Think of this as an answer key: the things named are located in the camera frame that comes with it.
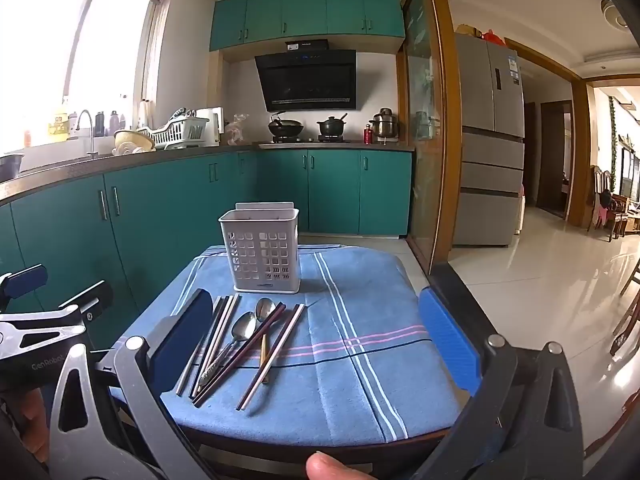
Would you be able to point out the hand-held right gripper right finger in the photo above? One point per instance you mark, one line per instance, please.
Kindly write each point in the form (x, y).
(446, 342)

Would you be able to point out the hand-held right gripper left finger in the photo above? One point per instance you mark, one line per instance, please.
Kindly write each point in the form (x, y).
(185, 332)

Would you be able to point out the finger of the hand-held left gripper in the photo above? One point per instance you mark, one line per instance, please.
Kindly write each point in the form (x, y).
(92, 300)
(25, 282)

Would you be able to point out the dark chopstick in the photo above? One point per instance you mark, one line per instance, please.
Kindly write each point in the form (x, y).
(204, 360)
(282, 330)
(236, 355)
(234, 310)
(241, 358)

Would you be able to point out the silver chopstick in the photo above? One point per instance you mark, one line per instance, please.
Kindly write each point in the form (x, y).
(223, 320)
(181, 384)

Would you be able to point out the dark chopsticks pair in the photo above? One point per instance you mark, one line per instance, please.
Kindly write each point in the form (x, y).
(287, 330)

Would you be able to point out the white plastic utensil basket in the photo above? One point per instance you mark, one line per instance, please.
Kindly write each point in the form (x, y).
(260, 260)

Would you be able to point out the person's left hand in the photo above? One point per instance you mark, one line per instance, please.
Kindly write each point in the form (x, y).
(32, 412)

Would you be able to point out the person's right hand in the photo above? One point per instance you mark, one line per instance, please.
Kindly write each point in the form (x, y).
(340, 467)

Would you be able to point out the blue striped cloth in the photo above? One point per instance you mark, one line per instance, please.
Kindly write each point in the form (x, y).
(350, 375)

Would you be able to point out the teal lower kitchen cabinets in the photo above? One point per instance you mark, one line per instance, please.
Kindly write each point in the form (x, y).
(150, 210)

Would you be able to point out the teal kitchen cabinets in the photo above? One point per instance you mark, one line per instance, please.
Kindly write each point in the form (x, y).
(150, 210)
(300, 10)

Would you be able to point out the metal basin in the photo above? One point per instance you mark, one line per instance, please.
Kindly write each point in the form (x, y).
(10, 167)

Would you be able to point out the yellow oil bottle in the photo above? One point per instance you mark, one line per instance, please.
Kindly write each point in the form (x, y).
(59, 125)

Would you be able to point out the beige bowl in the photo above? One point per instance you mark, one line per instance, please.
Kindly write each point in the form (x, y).
(132, 140)

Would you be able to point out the steel faucet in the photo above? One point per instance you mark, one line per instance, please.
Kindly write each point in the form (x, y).
(90, 125)

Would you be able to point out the dark bottle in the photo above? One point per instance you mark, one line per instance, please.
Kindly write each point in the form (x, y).
(99, 124)
(114, 122)

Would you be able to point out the wooden chair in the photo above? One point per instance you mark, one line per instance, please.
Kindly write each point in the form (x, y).
(625, 325)

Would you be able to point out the grey refrigerator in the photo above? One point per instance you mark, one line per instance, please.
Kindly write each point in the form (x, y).
(490, 160)

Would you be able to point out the white dish rack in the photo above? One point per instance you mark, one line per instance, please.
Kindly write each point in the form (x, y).
(180, 132)

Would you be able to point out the white bottle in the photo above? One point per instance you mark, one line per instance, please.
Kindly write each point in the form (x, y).
(143, 114)

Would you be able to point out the clear plastic bag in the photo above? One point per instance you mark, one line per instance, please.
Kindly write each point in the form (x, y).
(235, 132)

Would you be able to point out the white kitchen appliance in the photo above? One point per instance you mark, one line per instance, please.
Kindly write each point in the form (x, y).
(212, 125)

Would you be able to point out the dark brown door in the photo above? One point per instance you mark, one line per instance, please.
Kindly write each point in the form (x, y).
(550, 160)

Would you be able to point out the wooden dining chairs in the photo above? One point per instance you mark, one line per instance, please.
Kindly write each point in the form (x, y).
(605, 200)

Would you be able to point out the red bottle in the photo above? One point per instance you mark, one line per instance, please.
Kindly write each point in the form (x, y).
(368, 135)

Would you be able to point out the gas stove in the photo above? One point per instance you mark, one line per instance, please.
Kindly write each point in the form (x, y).
(305, 141)

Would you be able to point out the stainless steel pot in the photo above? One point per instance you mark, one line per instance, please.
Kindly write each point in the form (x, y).
(385, 125)

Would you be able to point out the black wok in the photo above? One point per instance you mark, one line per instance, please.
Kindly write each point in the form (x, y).
(285, 127)

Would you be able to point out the wooden framed glass door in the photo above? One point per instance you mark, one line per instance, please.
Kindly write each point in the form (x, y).
(447, 110)

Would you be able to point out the black cooking pot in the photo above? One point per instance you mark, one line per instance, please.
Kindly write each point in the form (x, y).
(330, 127)

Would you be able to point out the kitchen window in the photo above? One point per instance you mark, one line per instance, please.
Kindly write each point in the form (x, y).
(50, 35)

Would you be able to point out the green garland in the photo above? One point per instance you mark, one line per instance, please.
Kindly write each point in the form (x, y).
(613, 120)

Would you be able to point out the black range hood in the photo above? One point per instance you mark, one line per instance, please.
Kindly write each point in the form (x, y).
(310, 80)

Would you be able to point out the red bag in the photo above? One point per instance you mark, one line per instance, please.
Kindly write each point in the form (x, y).
(490, 36)

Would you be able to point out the teal upper kitchen cabinets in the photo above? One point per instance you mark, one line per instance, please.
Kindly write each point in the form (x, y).
(300, 10)

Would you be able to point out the ceiling light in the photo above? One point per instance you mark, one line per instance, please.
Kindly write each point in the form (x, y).
(612, 12)

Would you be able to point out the wooden doorway frame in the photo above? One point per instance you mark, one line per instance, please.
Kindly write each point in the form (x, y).
(580, 160)

